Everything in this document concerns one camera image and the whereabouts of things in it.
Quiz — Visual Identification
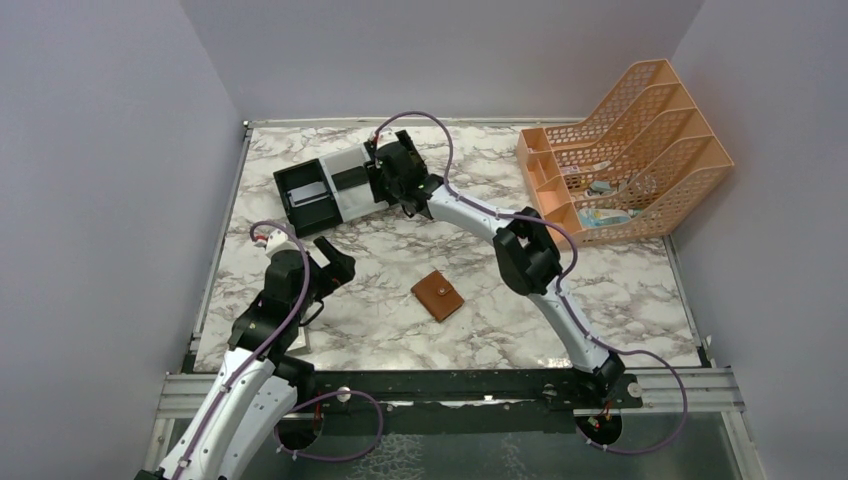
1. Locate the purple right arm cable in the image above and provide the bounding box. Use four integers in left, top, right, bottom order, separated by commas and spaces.
370, 111, 690, 457

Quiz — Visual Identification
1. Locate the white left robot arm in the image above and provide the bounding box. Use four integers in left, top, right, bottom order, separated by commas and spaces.
136, 230, 355, 479

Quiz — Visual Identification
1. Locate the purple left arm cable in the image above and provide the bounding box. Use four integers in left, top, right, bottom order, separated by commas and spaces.
168, 220, 386, 480

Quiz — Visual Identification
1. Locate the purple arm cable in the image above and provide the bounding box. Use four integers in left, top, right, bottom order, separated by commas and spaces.
168, 220, 386, 480
370, 111, 690, 457

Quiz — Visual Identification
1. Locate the brown leather card holder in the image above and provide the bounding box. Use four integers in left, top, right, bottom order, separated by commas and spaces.
410, 270, 465, 323

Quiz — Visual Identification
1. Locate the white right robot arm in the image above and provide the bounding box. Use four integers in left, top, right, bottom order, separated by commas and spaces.
364, 131, 625, 402

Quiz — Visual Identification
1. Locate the orange plastic file organizer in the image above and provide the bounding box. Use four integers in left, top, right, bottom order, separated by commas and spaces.
515, 59, 734, 247

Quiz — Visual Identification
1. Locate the silver card in tray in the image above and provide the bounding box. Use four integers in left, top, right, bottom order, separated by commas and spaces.
288, 182, 328, 207

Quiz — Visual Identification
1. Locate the black card in tray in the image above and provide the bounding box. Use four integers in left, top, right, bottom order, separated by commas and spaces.
331, 166, 369, 191

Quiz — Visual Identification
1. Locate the black and white card tray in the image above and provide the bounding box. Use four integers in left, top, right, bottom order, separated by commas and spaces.
273, 145, 390, 238

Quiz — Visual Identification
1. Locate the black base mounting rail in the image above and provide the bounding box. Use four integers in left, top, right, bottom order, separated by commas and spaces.
155, 367, 747, 420

